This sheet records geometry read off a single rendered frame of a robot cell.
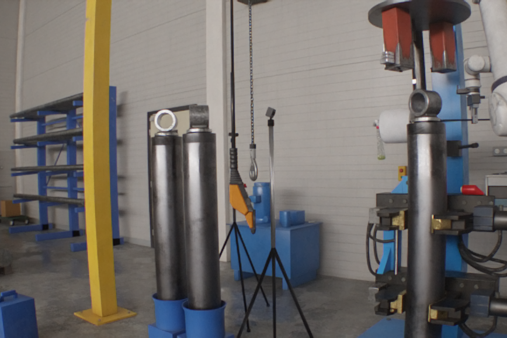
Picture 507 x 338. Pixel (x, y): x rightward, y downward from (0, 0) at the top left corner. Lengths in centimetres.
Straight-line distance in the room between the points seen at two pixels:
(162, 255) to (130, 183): 464
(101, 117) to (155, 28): 375
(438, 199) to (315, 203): 290
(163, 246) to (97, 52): 175
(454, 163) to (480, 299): 84
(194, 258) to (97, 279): 128
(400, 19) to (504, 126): 103
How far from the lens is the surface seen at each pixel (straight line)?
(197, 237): 283
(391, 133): 344
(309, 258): 485
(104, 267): 392
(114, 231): 759
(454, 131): 287
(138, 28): 782
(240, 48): 599
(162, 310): 318
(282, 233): 456
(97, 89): 387
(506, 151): 437
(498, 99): 160
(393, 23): 242
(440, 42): 269
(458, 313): 249
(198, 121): 284
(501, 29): 182
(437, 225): 236
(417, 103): 257
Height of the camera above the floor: 127
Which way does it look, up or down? 1 degrees down
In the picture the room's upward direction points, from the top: 1 degrees counter-clockwise
